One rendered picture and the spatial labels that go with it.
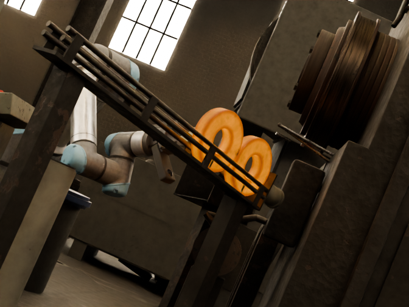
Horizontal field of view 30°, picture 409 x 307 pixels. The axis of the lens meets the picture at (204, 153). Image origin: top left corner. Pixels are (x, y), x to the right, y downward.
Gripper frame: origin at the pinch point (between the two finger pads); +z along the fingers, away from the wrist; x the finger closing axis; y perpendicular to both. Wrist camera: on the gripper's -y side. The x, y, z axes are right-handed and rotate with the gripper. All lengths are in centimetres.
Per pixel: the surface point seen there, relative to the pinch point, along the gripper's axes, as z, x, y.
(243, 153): 17.1, -6.1, -4.5
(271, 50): -139, 234, 153
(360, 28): 26, 33, 48
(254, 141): 18.4, -4.2, -0.5
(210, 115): 17.3, -22.2, -0.3
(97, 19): -513, 415, 325
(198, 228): -52, 71, -6
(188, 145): 11.8, -22.0, -7.4
